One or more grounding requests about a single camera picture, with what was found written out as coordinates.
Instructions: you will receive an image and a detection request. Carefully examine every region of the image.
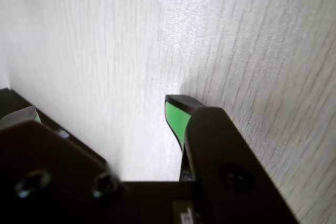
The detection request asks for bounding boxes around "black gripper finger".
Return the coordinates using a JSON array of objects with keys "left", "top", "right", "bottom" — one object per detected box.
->
[
  {"left": 164, "top": 94, "right": 300, "bottom": 224},
  {"left": 0, "top": 105, "right": 137, "bottom": 224}
]

